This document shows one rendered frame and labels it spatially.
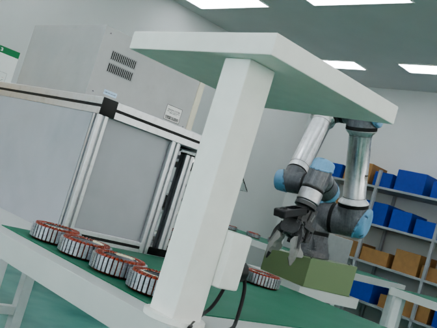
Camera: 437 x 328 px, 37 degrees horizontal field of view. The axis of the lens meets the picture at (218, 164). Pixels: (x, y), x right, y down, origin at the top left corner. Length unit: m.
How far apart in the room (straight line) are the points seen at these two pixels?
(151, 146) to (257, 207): 8.45
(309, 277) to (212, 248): 1.37
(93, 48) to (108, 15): 6.36
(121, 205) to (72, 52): 0.48
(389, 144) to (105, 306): 8.77
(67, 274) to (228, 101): 0.45
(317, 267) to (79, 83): 1.09
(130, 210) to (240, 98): 0.84
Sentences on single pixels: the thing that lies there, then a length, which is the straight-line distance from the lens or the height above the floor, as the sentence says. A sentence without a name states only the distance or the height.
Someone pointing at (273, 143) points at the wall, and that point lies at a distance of 10.22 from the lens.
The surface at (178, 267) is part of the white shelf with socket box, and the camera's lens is 1.01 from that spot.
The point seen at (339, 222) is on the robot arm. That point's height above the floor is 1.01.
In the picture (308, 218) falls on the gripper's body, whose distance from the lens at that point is 2.10.
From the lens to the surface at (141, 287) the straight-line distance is 1.17.
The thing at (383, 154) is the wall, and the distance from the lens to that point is 9.74.
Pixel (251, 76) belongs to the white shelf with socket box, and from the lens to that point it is 1.02.
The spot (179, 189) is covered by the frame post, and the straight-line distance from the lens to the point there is 1.88.
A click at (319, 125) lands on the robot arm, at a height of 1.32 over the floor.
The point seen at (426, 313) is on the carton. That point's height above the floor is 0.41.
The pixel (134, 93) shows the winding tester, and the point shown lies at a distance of 1.89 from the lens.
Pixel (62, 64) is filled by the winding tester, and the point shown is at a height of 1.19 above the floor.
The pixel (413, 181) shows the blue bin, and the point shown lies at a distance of 8.75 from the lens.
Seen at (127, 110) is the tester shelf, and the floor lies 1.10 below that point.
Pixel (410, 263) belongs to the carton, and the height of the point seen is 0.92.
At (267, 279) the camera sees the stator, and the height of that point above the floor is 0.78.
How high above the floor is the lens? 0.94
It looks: 3 degrees up
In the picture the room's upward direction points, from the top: 17 degrees clockwise
